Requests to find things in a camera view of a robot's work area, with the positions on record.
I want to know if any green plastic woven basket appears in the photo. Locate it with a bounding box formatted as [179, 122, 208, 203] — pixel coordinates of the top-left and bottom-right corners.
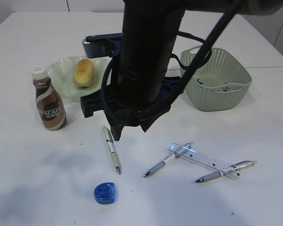
[185, 48, 252, 112]

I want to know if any green wavy glass plate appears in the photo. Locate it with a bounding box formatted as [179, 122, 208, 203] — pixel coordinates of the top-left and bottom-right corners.
[47, 56, 110, 102]

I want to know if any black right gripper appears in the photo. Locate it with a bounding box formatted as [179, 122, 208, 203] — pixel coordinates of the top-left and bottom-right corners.
[80, 75, 186, 141]

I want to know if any brown Nescafe coffee bottle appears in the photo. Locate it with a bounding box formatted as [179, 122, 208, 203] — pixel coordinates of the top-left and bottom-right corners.
[31, 67, 67, 131]

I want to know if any white green ballpoint pen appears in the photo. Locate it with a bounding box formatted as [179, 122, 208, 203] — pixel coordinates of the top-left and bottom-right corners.
[102, 126, 121, 175]

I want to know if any sugar dusted bread loaf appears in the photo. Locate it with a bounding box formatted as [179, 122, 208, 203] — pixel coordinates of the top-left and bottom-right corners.
[73, 59, 94, 87]

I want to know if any transparent plastic ruler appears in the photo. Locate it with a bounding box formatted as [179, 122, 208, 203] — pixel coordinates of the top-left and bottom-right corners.
[179, 144, 240, 179]

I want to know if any clear grey gel pen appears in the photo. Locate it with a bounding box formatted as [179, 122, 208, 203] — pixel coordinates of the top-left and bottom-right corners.
[195, 160, 258, 184]

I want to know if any blue lead refill case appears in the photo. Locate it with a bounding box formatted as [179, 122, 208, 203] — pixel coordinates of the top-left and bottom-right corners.
[93, 182, 117, 205]

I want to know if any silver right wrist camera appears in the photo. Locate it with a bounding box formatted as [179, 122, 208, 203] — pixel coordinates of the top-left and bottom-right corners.
[82, 33, 122, 59]

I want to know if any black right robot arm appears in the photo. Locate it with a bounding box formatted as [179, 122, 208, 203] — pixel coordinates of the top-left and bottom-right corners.
[81, 0, 283, 141]

